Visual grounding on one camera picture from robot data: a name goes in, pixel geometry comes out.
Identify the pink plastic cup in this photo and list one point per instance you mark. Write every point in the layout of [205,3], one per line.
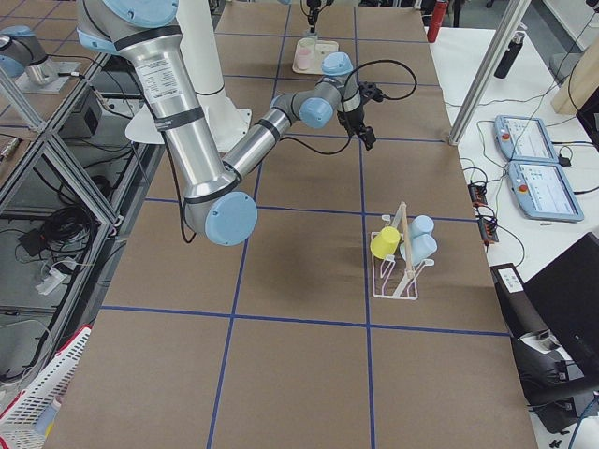
[303,59]

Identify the white plastic basket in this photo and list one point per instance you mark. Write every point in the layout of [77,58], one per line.
[28,419]

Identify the black laptop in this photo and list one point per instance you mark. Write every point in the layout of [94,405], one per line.
[565,295]

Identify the blue teach pendant far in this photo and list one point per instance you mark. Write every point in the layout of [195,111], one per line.
[524,138]

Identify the blue teach pendant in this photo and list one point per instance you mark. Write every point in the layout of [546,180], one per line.
[524,138]
[543,192]

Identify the blue teach pendant near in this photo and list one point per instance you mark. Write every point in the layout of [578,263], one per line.
[543,192]

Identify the white wire cup rack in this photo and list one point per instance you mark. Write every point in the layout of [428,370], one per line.
[395,277]

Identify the pale green plastic cup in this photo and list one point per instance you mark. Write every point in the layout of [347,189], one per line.
[307,44]

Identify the blue plastic cup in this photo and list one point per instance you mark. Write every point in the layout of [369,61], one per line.
[422,247]
[421,225]

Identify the black bottle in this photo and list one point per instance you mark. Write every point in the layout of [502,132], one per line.
[511,53]

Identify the yellow plastic cup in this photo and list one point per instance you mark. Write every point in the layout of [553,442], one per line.
[385,242]

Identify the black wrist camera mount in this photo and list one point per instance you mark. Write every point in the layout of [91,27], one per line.
[370,92]

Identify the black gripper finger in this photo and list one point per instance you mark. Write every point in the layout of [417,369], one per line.
[349,130]
[312,18]
[367,136]

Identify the red bottle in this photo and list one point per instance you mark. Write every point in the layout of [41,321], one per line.
[436,21]

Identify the aluminium frame post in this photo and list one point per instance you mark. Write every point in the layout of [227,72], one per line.
[507,27]

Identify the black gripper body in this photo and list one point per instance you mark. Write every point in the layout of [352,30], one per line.
[311,10]
[352,118]

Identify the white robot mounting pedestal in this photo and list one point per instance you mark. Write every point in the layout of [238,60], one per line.
[228,124]

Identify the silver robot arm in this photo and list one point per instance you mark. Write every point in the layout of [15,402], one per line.
[168,43]

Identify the cream plastic tray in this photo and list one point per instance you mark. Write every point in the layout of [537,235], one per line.
[322,49]

